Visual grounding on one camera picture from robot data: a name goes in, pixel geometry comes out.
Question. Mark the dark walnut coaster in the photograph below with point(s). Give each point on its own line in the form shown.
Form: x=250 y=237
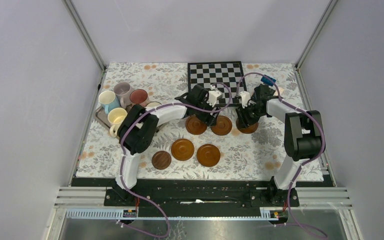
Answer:
x=161 y=160

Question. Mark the lavender ceramic mug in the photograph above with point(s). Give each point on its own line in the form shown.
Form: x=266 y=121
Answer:
x=123 y=91

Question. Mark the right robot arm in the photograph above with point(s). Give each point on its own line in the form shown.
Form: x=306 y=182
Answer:
x=304 y=139

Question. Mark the white black-rimmed enamel mug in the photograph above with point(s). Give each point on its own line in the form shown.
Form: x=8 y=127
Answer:
x=153 y=104

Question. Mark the light blue mug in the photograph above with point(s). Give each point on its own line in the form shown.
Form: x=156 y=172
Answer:
x=109 y=101

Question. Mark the floral tablecloth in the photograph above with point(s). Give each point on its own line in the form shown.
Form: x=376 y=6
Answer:
x=256 y=156

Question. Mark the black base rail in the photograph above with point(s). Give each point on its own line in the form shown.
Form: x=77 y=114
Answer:
x=199 y=198

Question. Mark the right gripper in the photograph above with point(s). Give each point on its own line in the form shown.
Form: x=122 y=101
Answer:
x=241 y=113

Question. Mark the brown wooden coaster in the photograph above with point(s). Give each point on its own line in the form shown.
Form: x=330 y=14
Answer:
x=248 y=130
x=208 y=155
x=223 y=126
x=195 y=126
x=182 y=149

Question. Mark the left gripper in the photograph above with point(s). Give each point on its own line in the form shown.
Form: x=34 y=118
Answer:
x=210 y=119

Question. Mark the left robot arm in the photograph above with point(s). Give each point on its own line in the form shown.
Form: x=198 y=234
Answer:
x=137 y=130

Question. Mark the pink enamel mug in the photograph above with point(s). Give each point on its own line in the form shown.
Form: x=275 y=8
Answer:
x=139 y=97

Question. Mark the black white chessboard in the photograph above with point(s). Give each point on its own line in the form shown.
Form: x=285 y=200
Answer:
x=206 y=74

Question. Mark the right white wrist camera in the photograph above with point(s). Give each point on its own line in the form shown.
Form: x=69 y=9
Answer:
x=245 y=98

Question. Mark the metal serving tray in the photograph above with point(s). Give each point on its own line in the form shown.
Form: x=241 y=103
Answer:
x=102 y=118

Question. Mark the blue lego brick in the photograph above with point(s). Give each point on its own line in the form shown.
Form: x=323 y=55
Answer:
x=268 y=80

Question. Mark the cream yellow mug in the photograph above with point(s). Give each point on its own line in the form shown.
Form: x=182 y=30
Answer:
x=115 y=117

